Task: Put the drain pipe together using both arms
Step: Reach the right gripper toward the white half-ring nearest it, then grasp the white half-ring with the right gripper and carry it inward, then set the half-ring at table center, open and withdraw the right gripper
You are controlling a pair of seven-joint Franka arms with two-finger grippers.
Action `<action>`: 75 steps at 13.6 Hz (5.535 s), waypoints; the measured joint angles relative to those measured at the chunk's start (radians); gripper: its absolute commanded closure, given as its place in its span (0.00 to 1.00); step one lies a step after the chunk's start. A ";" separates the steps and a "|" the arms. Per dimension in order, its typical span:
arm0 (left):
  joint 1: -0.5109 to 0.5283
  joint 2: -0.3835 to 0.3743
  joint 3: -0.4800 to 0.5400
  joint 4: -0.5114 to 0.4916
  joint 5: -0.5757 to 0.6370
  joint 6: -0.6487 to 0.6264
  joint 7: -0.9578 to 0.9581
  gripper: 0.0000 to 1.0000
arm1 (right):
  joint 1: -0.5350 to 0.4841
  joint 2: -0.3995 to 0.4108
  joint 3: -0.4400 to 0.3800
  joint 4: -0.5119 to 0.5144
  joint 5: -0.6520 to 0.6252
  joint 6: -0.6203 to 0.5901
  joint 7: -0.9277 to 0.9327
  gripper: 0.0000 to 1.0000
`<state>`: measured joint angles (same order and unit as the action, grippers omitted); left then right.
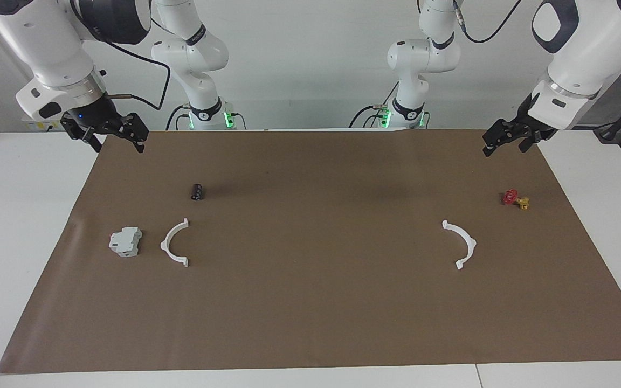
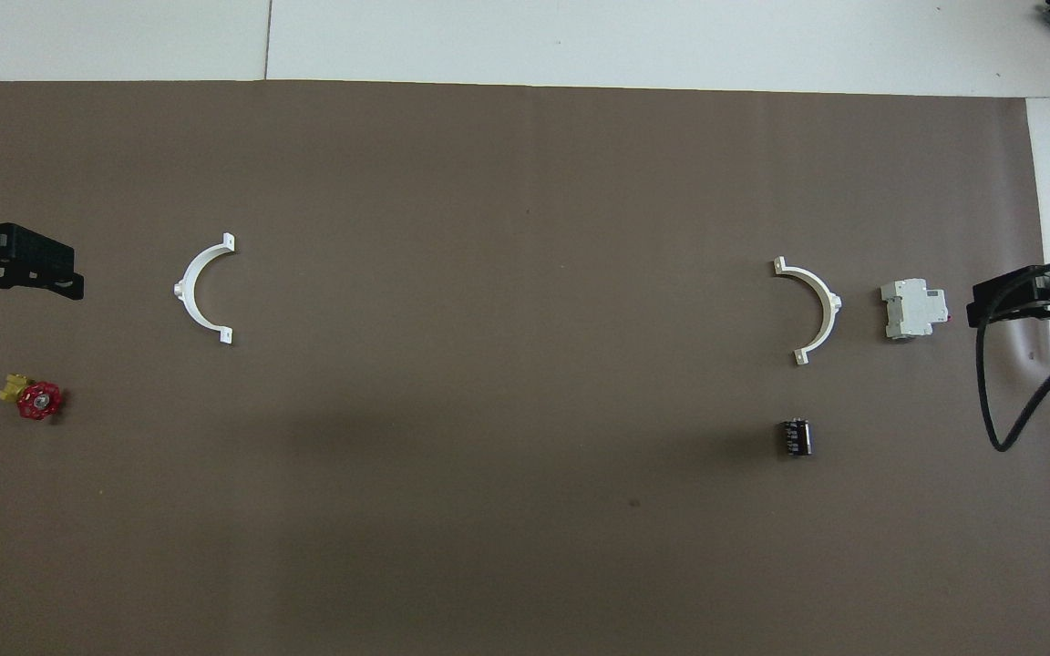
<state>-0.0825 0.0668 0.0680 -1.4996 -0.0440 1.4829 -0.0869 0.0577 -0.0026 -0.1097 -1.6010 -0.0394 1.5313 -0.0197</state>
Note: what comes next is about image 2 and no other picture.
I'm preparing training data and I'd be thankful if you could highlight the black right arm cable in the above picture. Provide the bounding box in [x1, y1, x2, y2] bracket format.
[975, 258, 1050, 453]

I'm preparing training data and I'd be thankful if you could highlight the brown paper table mat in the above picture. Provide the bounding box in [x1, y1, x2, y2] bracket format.
[0, 80, 1050, 656]

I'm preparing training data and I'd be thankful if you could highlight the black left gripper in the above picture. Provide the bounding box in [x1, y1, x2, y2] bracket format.
[0, 219, 85, 316]

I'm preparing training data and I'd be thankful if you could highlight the white half pipe clamp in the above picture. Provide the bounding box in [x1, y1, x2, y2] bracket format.
[772, 257, 843, 366]
[173, 233, 237, 346]

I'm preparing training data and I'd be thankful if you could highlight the white circuit breaker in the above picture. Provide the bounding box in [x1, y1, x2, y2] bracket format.
[880, 278, 951, 342]

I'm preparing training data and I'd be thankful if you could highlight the brass valve red handwheel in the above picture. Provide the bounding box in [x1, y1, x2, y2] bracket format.
[0, 372, 65, 422]

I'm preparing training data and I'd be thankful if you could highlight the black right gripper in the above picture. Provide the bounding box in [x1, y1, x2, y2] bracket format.
[967, 258, 1050, 331]

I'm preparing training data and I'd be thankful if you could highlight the black cylindrical capacitor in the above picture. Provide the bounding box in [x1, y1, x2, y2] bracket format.
[777, 416, 813, 458]

